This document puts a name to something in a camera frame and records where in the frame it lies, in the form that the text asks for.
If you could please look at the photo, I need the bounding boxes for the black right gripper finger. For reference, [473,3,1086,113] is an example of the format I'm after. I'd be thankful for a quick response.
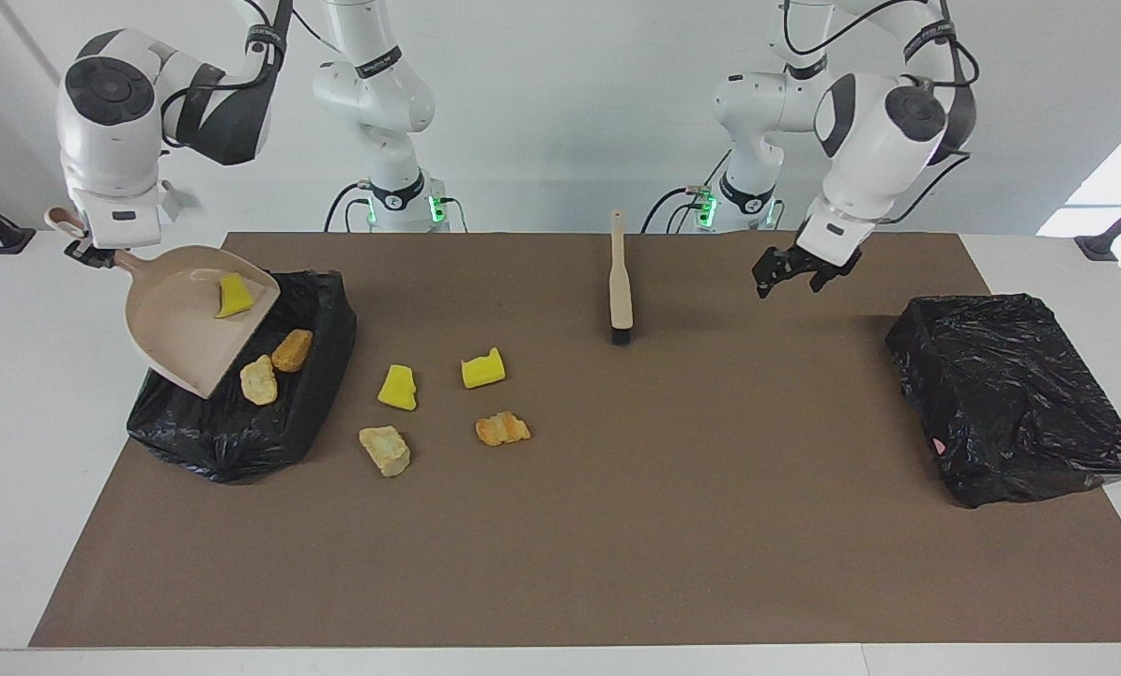
[65,242,118,271]

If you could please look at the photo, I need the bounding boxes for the beige plastic dustpan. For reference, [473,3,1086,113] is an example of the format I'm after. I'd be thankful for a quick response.
[44,207,282,400]

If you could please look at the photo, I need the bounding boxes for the yellow sponge notched piece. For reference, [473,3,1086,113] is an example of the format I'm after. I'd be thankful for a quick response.
[215,272,253,320]

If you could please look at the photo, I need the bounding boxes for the beige handled hand brush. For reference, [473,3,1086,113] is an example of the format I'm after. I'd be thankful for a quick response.
[609,209,635,346]

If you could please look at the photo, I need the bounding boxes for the striped orange bread piece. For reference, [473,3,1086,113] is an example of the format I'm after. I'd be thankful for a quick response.
[240,355,280,407]
[475,411,531,447]

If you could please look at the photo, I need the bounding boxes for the brown bread roll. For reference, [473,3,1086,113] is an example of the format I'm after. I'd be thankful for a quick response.
[271,329,315,374]

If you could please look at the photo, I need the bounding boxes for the yellow sponge flag-shaped piece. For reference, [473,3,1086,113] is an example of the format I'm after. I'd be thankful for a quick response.
[461,347,506,391]

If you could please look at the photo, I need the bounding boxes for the yellow sponge squarish piece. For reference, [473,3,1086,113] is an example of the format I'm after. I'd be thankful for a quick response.
[377,364,419,412]

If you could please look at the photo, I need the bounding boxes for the pale crusty bread chunk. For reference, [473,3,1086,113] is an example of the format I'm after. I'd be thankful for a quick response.
[359,425,411,478]

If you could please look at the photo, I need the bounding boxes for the black bag bin pink spot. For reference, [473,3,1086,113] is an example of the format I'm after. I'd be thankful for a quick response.
[885,293,1121,509]

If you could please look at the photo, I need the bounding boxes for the black bag lined bin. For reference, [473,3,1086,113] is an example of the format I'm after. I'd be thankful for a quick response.
[127,270,358,484]

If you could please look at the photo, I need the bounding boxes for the brown table mat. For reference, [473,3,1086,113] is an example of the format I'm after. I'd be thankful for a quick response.
[30,232,1121,649]

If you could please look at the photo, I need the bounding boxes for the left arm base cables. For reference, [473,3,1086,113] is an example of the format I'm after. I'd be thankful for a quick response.
[640,150,732,234]

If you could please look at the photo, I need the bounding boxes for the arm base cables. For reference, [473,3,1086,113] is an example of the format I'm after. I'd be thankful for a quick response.
[640,150,732,234]
[324,181,469,233]

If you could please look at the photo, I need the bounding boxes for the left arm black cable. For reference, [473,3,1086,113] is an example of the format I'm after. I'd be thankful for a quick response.
[782,0,981,226]

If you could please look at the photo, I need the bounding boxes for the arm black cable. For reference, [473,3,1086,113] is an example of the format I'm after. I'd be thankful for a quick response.
[782,0,981,226]
[159,0,336,151]

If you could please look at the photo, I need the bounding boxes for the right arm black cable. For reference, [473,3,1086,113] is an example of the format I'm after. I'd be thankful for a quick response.
[159,0,336,151]

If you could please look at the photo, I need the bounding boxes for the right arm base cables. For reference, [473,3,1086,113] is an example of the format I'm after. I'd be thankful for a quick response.
[324,181,469,233]

